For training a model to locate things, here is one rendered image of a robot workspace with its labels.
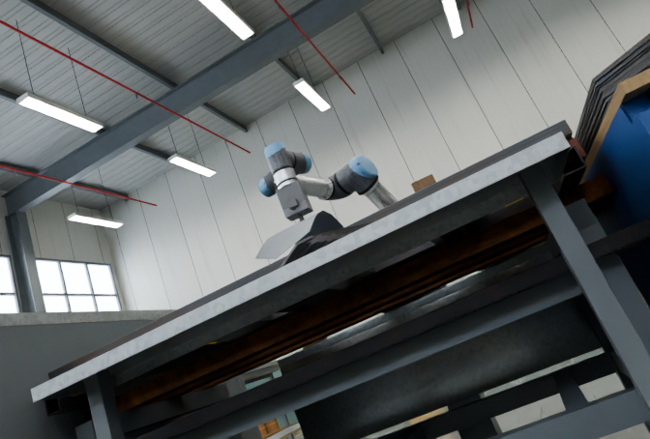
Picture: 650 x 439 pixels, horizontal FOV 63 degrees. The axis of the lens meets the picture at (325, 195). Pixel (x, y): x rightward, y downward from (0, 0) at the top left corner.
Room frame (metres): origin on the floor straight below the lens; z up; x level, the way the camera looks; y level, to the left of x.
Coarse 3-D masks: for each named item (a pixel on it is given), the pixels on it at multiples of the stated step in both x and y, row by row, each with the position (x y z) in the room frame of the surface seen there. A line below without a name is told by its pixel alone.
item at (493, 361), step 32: (544, 256) 1.93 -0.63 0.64; (480, 288) 1.99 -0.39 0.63; (544, 320) 1.96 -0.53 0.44; (576, 320) 1.93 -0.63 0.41; (320, 352) 2.16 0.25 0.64; (448, 352) 2.04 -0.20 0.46; (480, 352) 2.02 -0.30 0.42; (512, 352) 1.99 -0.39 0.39; (544, 352) 1.97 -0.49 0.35; (576, 352) 1.94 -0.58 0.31; (384, 384) 2.11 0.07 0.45; (416, 384) 2.08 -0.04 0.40; (448, 384) 2.05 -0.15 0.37; (480, 384) 2.03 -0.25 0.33; (320, 416) 2.18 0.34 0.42; (352, 416) 2.15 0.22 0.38; (384, 416) 2.12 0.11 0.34; (416, 416) 2.09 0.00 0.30
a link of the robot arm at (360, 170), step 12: (360, 156) 2.07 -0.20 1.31; (348, 168) 2.05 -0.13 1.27; (360, 168) 2.03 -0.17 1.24; (372, 168) 2.08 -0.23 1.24; (336, 180) 2.09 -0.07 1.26; (348, 180) 2.07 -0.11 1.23; (360, 180) 2.07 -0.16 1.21; (372, 180) 2.09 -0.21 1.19; (348, 192) 2.12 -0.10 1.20; (360, 192) 2.12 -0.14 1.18; (372, 192) 2.13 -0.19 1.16; (384, 192) 2.14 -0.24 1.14; (384, 204) 2.16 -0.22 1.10
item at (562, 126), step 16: (560, 128) 1.14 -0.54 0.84; (528, 144) 1.16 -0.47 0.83; (496, 160) 1.18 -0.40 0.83; (464, 176) 1.20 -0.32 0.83; (416, 192) 1.23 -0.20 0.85; (432, 192) 1.22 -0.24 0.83; (384, 208) 1.25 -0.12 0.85; (400, 208) 1.24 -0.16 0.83; (352, 224) 1.27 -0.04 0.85; (464, 224) 1.71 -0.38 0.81; (432, 240) 1.76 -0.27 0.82; (400, 256) 1.90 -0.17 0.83; (416, 256) 1.95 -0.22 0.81; (256, 272) 1.35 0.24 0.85; (368, 272) 1.85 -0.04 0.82; (384, 272) 2.00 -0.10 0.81; (224, 288) 1.37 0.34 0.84; (336, 288) 1.92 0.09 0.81; (192, 304) 1.40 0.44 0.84; (160, 320) 1.43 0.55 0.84; (272, 320) 2.05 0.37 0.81; (128, 336) 1.45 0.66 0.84; (224, 336) 1.95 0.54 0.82; (240, 336) 2.11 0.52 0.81; (96, 352) 1.48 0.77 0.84; (64, 368) 1.51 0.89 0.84
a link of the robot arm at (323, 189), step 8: (264, 176) 1.83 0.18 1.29; (272, 176) 1.79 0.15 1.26; (264, 184) 1.81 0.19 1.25; (272, 184) 1.80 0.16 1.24; (304, 184) 1.94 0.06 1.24; (312, 184) 1.98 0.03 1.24; (320, 184) 2.03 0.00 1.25; (328, 184) 2.07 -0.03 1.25; (336, 184) 2.10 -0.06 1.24; (264, 192) 1.83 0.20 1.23; (272, 192) 1.84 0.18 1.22; (312, 192) 2.01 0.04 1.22; (320, 192) 2.05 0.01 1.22; (328, 192) 2.08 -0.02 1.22; (336, 192) 2.11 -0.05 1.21
